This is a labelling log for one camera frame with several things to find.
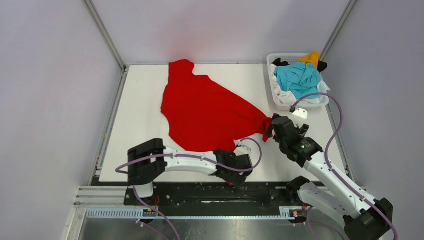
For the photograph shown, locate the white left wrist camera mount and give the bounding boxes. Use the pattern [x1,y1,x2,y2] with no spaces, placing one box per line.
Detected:
[233,140,252,156]

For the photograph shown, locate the black t shirt in basket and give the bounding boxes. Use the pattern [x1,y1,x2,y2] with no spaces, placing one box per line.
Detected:
[272,58,328,73]

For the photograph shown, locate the yellow t shirt in basket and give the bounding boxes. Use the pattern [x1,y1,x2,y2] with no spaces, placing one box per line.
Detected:
[299,51,321,69]

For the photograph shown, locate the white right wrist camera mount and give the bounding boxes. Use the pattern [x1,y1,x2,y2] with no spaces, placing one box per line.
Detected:
[291,108,308,120]

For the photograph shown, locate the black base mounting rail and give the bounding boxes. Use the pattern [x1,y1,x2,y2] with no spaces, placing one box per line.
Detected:
[143,182,304,218]

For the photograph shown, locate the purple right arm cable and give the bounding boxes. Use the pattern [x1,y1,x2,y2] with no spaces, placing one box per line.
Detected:
[289,92,400,240]

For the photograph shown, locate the teal t shirt in basket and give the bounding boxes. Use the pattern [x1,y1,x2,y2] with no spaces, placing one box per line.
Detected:
[273,62,321,99]

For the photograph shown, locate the red t shirt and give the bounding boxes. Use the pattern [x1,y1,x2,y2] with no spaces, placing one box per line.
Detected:
[161,59,272,152]

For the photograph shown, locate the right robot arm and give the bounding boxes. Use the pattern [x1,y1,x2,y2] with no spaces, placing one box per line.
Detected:
[267,113,393,240]

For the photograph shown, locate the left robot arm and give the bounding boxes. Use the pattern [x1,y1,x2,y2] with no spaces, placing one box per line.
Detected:
[115,138,257,206]

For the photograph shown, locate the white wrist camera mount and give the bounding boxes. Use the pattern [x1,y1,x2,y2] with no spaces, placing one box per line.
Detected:
[233,140,252,156]
[291,108,308,120]

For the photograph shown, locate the aluminium frame rails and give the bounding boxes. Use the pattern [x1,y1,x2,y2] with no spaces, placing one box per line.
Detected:
[74,185,372,210]

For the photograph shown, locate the white slotted cable duct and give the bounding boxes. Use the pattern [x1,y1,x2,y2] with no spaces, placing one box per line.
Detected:
[86,207,298,220]

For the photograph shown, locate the white plastic laundry basket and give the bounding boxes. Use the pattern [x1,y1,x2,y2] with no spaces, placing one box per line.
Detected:
[266,52,330,111]

